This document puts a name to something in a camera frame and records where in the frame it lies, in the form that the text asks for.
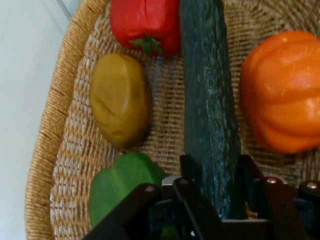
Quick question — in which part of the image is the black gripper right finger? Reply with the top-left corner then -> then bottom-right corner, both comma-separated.
239,154 -> 320,240

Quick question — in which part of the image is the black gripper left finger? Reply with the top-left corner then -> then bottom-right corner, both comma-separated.
82,154 -> 224,240

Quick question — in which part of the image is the dark green toy cucumber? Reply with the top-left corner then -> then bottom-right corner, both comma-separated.
178,0 -> 249,221

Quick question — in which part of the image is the green toy bell pepper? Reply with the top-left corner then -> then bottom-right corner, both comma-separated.
88,151 -> 179,240

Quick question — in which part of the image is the orange toy pumpkin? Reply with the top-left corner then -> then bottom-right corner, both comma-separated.
240,30 -> 320,154

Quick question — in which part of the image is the brown toy potato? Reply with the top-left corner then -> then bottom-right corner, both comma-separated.
88,52 -> 154,149

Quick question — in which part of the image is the woven wicker basket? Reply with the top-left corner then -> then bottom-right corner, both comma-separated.
24,0 -> 320,240

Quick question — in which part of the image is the red toy bell pepper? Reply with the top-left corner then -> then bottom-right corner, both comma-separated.
109,0 -> 182,59

